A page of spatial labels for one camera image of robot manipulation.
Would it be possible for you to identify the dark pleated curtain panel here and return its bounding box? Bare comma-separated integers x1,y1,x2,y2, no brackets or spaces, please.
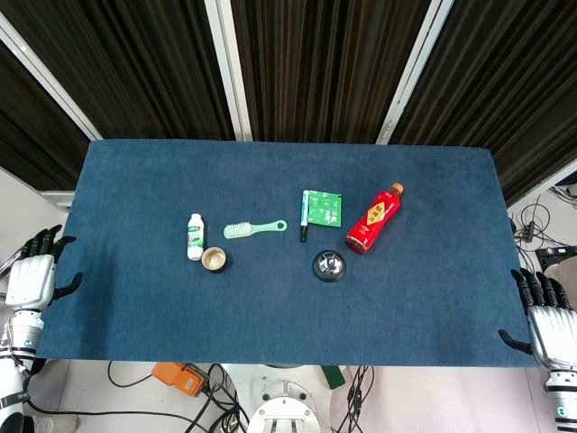
0,0,236,141
389,0,577,205
0,41,91,191
230,0,435,144

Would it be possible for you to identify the white frame post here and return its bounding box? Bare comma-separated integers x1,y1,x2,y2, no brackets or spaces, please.
0,12,104,142
375,0,455,145
204,0,253,143

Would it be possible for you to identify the black power strip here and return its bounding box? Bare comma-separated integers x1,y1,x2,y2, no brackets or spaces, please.
517,220,543,244

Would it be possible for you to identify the orange box device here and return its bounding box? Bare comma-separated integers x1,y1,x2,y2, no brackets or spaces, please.
151,362,205,398

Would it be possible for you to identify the black cup tan inside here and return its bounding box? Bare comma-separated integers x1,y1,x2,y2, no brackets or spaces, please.
200,245,229,274

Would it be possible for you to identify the black electronic box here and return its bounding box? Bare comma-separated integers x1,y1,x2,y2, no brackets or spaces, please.
534,245,577,272

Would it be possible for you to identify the green black marker pen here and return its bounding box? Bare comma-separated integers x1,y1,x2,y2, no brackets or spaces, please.
300,189,310,244

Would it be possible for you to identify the green foil packet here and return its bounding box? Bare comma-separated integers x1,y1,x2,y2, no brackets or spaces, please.
307,189,343,228

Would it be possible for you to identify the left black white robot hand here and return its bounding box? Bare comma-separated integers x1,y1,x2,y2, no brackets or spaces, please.
5,224,85,312

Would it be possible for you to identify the white bottle green label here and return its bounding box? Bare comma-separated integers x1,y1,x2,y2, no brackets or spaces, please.
186,213,206,262

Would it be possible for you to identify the white robot torso base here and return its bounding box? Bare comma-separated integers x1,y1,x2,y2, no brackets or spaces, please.
220,364,348,433

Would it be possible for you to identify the black cable bundle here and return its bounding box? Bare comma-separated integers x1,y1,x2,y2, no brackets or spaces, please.
336,365,376,433
197,364,252,433
508,183,577,253

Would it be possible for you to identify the chrome call bell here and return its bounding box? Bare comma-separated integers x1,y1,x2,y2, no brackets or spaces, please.
311,248,347,283

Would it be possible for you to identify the blue table cloth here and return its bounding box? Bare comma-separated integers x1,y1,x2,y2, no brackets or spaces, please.
33,138,540,369

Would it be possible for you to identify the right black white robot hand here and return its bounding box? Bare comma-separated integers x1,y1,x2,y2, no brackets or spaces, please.
498,268,577,373

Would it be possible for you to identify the mint green brush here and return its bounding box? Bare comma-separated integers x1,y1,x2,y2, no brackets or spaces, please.
223,219,289,241

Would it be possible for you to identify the red labelled drink bottle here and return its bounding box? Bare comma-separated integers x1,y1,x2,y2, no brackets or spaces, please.
345,181,406,255

